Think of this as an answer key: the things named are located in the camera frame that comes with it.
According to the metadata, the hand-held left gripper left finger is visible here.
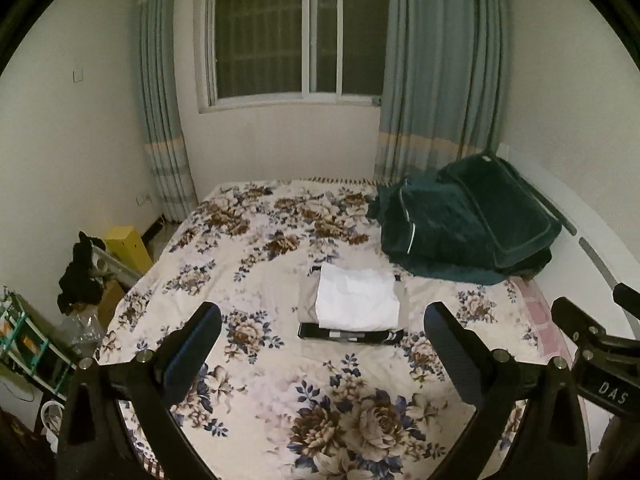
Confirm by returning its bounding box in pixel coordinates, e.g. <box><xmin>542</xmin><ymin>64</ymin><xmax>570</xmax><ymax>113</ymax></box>
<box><xmin>56</xmin><ymin>301</ymin><xmax>224</xmax><ymax>480</ymax></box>

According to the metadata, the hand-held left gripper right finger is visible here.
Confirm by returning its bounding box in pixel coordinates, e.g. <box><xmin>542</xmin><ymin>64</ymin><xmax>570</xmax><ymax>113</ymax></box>
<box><xmin>423</xmin><ymin>301</ymin><xmax>589</xmax><ymax>480</ymax></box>

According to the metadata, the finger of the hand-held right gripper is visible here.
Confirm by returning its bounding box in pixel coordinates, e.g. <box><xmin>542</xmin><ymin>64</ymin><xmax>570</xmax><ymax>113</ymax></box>
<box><xmin>551</xmin><ymin>297</ymin><xmax>611</xmax><ymax>358</ymax></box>
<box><xmin>614</xmin><ymin>282</ymin><xmax>640</xmax><ymax>319</ymax></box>

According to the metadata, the white t-shirt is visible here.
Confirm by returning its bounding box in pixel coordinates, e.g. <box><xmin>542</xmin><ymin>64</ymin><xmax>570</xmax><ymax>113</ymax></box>
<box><xmin>316</xmin><ymin>262</ymin><xmax>404</xmax><ymax>331</ymax></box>

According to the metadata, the person's right forearm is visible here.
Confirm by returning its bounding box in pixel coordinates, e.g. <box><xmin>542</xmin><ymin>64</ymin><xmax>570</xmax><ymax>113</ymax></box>
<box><xmin>591</xmin><ymin>414</ymin><xmax>640</xmax><ymax>480</ymax></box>

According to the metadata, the pink bed sheet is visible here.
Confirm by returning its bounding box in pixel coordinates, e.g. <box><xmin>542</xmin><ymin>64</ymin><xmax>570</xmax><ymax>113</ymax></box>
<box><xmin>509</xmin><ymin>277</ymin><xmax>557</xmax><ymax>362</ymax></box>

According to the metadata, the white bed headboard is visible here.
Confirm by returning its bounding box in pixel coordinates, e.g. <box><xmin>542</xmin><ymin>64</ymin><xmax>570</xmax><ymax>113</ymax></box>
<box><xmin>497</xmin><ymin>144</ymin><xmax>640</xmax><ymax>453</ymax></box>

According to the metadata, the brown cardboard box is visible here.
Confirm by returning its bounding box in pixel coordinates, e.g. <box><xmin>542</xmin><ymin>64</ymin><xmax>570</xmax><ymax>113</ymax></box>
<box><xmin>97</xmin><ymin>280</ymin><xmax>126</xmax><ymax>329</ymax></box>

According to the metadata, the clear plastic bag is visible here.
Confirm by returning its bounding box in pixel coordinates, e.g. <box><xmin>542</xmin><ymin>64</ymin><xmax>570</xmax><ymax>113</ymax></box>
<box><xmin>62</xmin><ymin>309</ymin><xmax>106</xmax><ymax>357</ymax></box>

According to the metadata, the floral bed blanket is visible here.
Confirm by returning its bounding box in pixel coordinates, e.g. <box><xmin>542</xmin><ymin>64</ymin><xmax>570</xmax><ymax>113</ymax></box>
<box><xmin>95</xmin><ymin>177</ymin><xmax>552</xmax><ymax>480</ymax></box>

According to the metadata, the grey metal rack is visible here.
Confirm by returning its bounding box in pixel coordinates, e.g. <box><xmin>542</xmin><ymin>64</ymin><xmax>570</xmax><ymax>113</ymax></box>
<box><xmin>92</xmin><ymin>247</ymin><xmax>147</xmax><ymax>287</ymax></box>

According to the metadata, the yellow box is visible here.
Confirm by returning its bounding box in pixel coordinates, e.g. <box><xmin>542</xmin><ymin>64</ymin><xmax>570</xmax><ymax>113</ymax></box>
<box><xmin>103</xmin><ymin>226</ymin><xmax>154</xmax><ymax>274</ymax></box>

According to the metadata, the dark green pillow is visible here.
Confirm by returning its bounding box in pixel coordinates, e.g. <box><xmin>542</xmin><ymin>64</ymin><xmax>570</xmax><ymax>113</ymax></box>
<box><xmin>439</xmin><ymin>153</ymin><xmax>564</xmax><ymax>274</ymax></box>

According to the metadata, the black hanging cloth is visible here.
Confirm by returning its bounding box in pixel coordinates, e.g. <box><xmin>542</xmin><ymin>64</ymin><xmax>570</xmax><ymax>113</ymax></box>
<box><xmin>56</xmin><ymin>230</ymin><xmax>107</xmax><ymax>314</ymax></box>

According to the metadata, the dark green quilt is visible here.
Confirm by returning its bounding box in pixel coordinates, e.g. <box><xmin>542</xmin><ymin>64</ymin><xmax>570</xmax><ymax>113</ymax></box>
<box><xmin>366</xmin><ymin>170</ymin><xmax>552</xmax><ymax>286</ymax></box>

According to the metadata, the teal shelf rack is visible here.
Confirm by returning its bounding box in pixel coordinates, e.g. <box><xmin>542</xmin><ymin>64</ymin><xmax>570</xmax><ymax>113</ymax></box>
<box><xmin>0</xmin><ymin>287</ymin><xmax>77</xmax><ymax>402</ymax></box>

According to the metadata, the beige folded shirt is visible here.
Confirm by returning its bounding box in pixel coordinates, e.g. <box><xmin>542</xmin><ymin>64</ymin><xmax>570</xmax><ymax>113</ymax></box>
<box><xmin>297</xmin><ymin>272</ymin><xmax>411</xmax><ymax>332</ymax></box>

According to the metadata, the blue-grey striped curtain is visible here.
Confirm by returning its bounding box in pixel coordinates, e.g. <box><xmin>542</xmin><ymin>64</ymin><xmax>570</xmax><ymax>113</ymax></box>
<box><xmin>372</xmin><ymin>0</ymin><xmax>514</xmax><ymax>187</ymax></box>
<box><xmin>132</xmin><ymin>0</ymin><xmax>199</xmax><ymax>224</ymax></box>

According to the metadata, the white framed window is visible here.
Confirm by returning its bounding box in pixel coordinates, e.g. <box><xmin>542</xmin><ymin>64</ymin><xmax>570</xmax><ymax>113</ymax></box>
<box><xmin>197</xmin><ymin>0</ymin><xmax>392</xmax><ymax>114</ymax></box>

